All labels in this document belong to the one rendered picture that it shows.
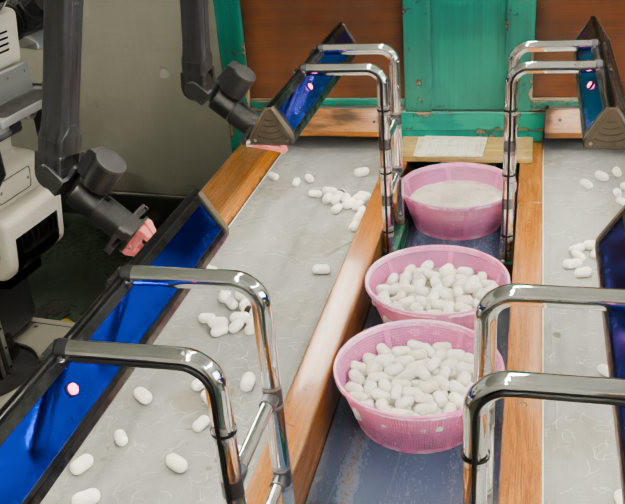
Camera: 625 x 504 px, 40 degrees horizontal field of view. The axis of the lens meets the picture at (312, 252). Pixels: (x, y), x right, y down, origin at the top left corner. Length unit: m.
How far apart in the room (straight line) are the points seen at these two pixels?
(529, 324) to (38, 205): 1.17
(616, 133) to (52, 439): 0.98
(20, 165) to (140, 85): 1.61
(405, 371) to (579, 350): 0.29
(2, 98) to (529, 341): 1.23
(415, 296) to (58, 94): 0.73
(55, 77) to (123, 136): 2.25
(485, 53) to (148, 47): 1.72
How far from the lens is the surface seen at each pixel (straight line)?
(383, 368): 1.44
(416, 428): 1.29
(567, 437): 1.29
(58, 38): 1.52
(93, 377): 0.88
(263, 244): 1.83
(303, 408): 1.30
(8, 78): 2.03
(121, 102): 3.72
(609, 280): 1.01
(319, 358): 1.40
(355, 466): 1.33
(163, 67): 3.56
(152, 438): 1.33
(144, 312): 0.98
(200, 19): 1.94
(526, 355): 1.41
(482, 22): 2.20
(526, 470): 1.20
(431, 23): 2.21
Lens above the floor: 1.56
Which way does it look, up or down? 27 degrees down
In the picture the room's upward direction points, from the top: 5 degrees counter-clockwise
